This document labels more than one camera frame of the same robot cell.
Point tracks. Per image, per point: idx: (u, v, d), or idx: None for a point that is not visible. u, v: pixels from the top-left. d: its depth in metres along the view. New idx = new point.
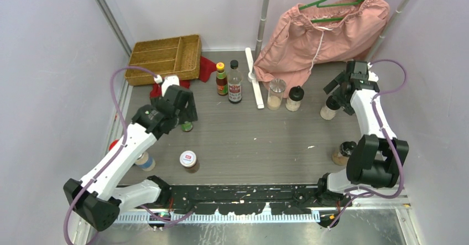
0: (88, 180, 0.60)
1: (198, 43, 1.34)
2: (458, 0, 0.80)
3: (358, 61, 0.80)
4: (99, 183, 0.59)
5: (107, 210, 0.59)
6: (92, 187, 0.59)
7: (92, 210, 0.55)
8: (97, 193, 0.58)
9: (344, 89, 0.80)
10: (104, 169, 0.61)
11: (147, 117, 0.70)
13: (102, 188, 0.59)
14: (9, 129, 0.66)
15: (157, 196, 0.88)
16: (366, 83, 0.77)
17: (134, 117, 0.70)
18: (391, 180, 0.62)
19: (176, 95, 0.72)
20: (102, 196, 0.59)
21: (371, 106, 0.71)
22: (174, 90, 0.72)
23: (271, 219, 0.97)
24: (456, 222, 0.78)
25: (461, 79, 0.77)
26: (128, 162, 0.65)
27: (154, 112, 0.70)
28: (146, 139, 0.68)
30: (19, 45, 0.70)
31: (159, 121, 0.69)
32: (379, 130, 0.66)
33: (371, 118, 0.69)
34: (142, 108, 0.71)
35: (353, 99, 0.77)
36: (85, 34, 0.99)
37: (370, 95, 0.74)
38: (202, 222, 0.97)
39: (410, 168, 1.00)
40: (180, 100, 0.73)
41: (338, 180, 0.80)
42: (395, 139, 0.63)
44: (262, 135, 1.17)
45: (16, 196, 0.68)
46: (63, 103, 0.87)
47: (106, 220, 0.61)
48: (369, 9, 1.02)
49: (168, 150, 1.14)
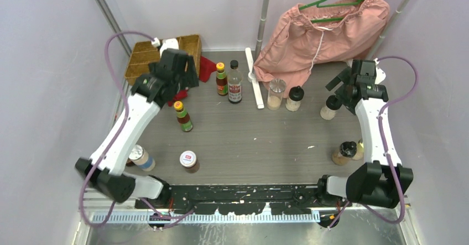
0: (98, 156, 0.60)
1: (198, 43, 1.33)
2: (458, 0, 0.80)
3: (365, 62, 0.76)
4: (110, 159, 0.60)
5: (120, 183, 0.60)
6: (103, 163, 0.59)
7: (107, 185, 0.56)
8: (108, 170, 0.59)
9: (349, 94, 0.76)
10: (112, 145, 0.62)
11: (147, 85, 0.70)
13: (113, 163, 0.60)
14: (10, 129, 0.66)
15: (159, 192, 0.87)
16: (373, 89, 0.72)
17: (134, 87, 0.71)
18: (390, 202, 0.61)
19: (171, 61, 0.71)
20: (114, 171, 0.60)
21: (378, 122, 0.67)
22: (169, 55, 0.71)
23: (271, 219, 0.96)
24: (455, 223, 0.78)
25: (462, 79, 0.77)
26: (134, 135, 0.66)
27: (154, 81, 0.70)
28: (147, 110, 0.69)
30: (19, 46, 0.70)
31: (159, 89, 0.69)
32: (384, 155, 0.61)
33: (376, 138, 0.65)
34: (142, 77, 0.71)
35: (358, 108, 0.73)
36: (85, 34, 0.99)
37: (377, 108, 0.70)
38: (202, 222, 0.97)
39: (410, 168, 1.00)
40: (177, 65, 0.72)
41: (339, 189, 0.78)
42: (399, 168, 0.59)
44: (262, 135, 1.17)
45: (16, 196, 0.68)
46: (63, 103, 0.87)
47: (124, 192, 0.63)
48: (369, 9, 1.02)
49: (168, 150, 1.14)
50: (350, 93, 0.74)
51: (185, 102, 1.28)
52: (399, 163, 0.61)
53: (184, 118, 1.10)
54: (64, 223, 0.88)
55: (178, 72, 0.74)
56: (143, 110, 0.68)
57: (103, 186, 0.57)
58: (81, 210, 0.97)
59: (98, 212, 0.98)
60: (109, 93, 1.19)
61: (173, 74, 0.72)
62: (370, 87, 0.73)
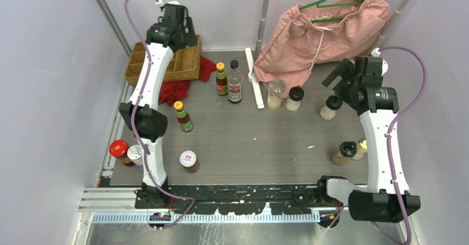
0: (136, 97, 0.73)
1: (198, 43, 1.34)
2: (458, 0, 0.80)
3: (371, 61, 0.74)
4: (146, 97, 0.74)
5: (159, 118, 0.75)
6: (142, 102, 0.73)
7: (150, 118, 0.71)
8: (149, 104, 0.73)
9: (355, 99, 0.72)
10: (146, 86, 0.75)
11: (160, 34, 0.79)
13: (150, 99, 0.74)
14: (10, 129, 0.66)
15: (163, 181, 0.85)
16: (382, 94, 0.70)
17: (148, 39, 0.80)
18: (393, 220, 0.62)
19: (175, 11, 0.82)
20: (152, 105, 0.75)
21: (386, 141, 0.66)
22: (171, 6, 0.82)
23: (271, 219, 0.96)
24: (456, 223, 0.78)
25: (462, 79, 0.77)
26: (160, 77, 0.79)
27: (163, 29, 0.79)
28: (166, 53, 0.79)
30: (19, 45, 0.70)
31: (170, 34, 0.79)
32: (391, 183, 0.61)
33: (384, 161, 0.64)
34: (152, 29, 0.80)
35: (364, 117, 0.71)
36: (85, 34, 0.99)
37: (386, 123, 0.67)
38: (202, 222, 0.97)
39: (410, 168, 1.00)
40: (180, 15, 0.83)
41: (339, 193, 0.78)
42: (406, 197, 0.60)
44: (262, 135, 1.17)
45: (16, 196, 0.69)
46: (63, 103, 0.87)
47: (161, 127, 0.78)
48: (369, 9, 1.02)
49: (168, 150, 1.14)
50: (357, 99, 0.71)
51: (184, 102, 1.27)
52: (406, 191, 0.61)
53: (184, 118, 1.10)
54: (64, 223, 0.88)
55: (182, 22, 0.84)
56: (163, 53, 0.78)
57: (146, 119, 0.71)
58: (81, 210, 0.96)
59: (98, 212, 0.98)
60: (109, 93, 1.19)
61: (178, 23, 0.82)
62: (379, 93, 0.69)
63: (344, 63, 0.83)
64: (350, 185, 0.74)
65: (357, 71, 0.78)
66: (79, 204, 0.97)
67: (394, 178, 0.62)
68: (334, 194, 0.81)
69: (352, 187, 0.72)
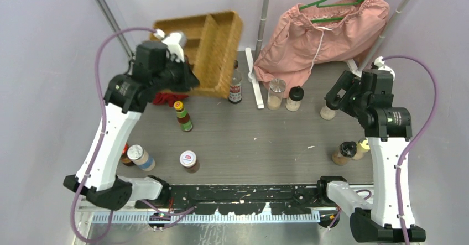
0: (82, 175, 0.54)
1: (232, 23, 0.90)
2: (457, 1, 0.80)
3: (381, 77, 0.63)
4: (94, 177, 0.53)
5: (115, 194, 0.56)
6: (88, 183, 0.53)
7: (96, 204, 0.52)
8: (95, 188, 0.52)
9: (364, 121, 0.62)
10: (95, 161, 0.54)
11: (120, 92, 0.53)
13: (98, 181, 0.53)
14: (11, 128, 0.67)
15: (158, 192, 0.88)
16: (395, 121, 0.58)
17: (108, 99, 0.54)
18: None
19: (147, 57, 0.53)
20: (102, 186, 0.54)
21: (394, 173, 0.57)
22: (145, 50, 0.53)
23: (271, 219, 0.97)
24: (454, 222, 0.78)
25: (461, 79, 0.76)
26: (116, 147, 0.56)
27: (126, 84, 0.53)
28: (126, 120, 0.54)
30: (21, 45, 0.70)
31: (134, 93, 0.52)
32: (397, 218, 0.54)
33: (392, 195, 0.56)
34: (113, 79, 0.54)
35: (371, 142, 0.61)
36: (84, 34, 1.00)
37: (396, 152, 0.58)
38: (202, 222, 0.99)
39: (410, 168, 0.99)
40: (154, 60, 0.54)
41: (339, 199, 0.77)
42: (412, 231, 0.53)
44: (262, 135, 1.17)
45: (17, 194, 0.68)
46: (62, 103, 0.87)
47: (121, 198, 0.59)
48: (369, 9, 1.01)
49: (168, 150, 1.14)
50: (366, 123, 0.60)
51: (185, 102, 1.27)
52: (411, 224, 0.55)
53: (184, 118, 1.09)
54: (63, 224, 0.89)
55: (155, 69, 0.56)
56: (175, 43, 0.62)
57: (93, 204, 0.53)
58: (81, 210, 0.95)
59: (98, 212, 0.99)
60: None
61: (151, 73, 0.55)
62: (391, 118, 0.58)
63: (345, 76, 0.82)
64: (350, 195, 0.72)
65: (365, 87, 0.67)
66: (79, 204, 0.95)
67: (401, 213, 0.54)
68: (333, 199, 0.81)
69: (354, 199, 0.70)
